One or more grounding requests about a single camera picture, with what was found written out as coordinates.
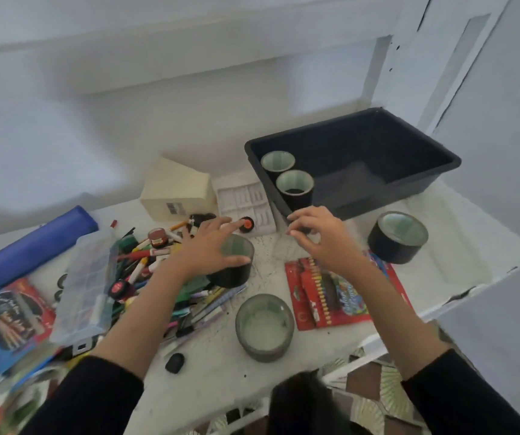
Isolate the person's right hand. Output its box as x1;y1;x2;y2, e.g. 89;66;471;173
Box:
286;205;370;278

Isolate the person's left hand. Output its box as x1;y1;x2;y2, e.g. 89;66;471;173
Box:
168;216;252;282

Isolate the person's right forearm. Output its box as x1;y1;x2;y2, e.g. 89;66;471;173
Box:
344;262;520;435

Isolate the person's left forearm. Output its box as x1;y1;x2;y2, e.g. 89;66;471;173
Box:
19;260;199;435

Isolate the black paper cup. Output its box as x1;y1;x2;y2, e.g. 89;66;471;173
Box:
206;234;255;289
367;211;429;265
260;150;297;184
275;169;316;214

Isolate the white plastic paint palette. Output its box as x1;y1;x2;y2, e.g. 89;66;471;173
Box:
211;169;278;237

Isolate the beige cardboard box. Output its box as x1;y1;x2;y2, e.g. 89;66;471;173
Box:
139;157;217;224

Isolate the pile of pens and markers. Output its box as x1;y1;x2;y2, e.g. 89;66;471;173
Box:
106;215;248;356

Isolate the small brown paint jar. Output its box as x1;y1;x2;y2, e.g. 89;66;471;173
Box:
147;227;169;249

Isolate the red colour pencil packet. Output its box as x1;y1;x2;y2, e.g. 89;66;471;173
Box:
284;251;413;332

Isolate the grey-green paper cup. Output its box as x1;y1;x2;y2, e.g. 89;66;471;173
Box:
235;293;296;363

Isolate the black plastic bin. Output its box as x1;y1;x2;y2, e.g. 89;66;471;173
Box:
244;107;463;223

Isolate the red and black round lid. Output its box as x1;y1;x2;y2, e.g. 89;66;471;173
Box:
108;279;136;301

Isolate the small black eraser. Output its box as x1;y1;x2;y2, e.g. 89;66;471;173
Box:
165;352;186;375

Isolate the clear plastic organizer box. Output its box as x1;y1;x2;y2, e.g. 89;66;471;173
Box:
49;228;120;347

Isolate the person's patterned clothing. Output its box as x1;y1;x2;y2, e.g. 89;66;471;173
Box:
319;319;453;435

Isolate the blue pencil case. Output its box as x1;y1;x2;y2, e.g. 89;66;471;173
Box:
0;205;100;296

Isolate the blue colour pencil packet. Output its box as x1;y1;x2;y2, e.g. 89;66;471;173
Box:
0;278;57;375

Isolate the white door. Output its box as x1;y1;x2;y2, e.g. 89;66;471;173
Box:
375;0;516;134

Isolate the colourful printed packet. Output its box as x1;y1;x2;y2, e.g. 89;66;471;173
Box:
0;358;68;435

